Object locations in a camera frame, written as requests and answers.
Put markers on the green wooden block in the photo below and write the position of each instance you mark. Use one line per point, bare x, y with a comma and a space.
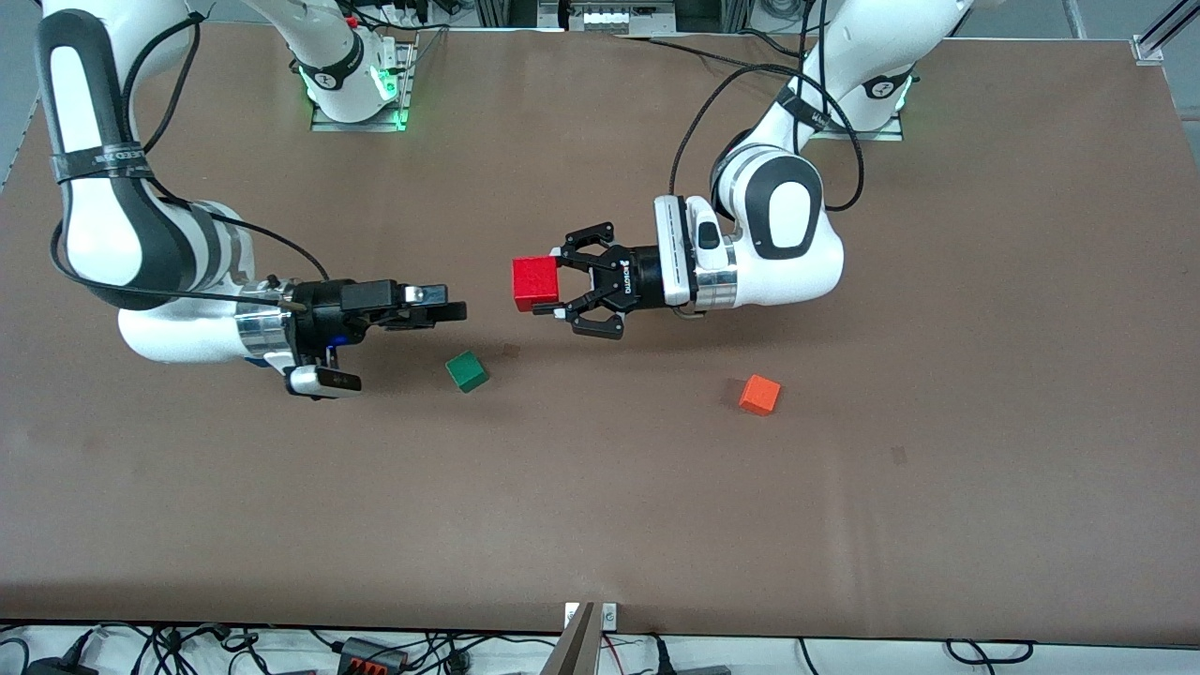
467, 371

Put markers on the metal table corner bracket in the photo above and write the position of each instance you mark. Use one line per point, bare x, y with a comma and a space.
1147, 49

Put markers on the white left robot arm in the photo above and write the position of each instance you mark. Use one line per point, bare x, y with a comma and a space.
787, 206

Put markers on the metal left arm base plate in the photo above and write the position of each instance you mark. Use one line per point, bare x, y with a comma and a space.
886, 135

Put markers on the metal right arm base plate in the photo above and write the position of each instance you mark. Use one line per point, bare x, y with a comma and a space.
361, 126

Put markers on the orange wooden block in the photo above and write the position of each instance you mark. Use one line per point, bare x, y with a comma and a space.
759, 395

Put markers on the grey camera stand pole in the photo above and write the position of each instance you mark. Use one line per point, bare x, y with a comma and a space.
577, 647

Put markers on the black orange power strip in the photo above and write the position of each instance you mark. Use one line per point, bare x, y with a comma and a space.
370, 656

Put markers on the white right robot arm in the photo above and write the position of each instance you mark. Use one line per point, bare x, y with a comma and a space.
94, 216

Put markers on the aluminium frame equipment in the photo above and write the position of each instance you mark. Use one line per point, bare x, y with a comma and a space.
609, 17

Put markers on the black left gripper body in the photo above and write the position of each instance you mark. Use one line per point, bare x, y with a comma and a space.
638, 273

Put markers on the red wooden block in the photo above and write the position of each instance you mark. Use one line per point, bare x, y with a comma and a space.
535, 283

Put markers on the white mounting bracket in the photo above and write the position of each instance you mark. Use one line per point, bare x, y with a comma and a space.
609, 616

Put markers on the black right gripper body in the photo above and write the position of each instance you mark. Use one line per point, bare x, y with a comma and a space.
317, 323

